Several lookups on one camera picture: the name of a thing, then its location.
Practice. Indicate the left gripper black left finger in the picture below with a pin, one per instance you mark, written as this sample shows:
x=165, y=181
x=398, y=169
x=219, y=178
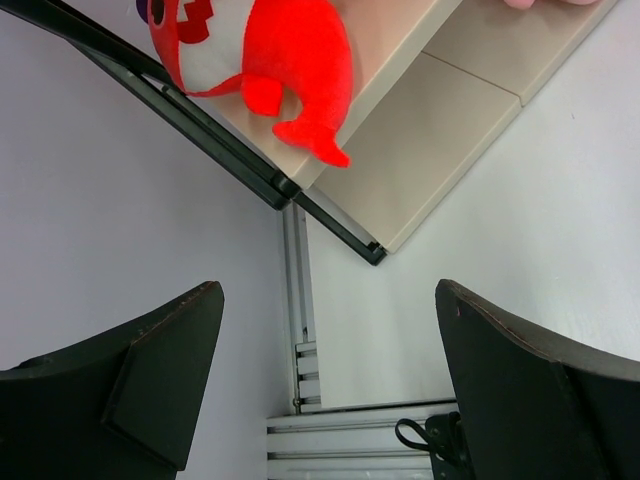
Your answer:
x=123, y=404

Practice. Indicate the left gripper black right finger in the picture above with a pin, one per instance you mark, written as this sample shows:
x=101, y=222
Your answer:
x=535, y=404

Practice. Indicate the red plush fish white face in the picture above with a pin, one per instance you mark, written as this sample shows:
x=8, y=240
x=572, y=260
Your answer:
x=261, y=49

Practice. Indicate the beige three-tier shelf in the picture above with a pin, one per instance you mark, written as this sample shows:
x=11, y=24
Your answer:
x=437, y=82

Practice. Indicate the aluminium mounting rail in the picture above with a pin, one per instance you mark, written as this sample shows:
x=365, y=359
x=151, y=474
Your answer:
x=351, y=444

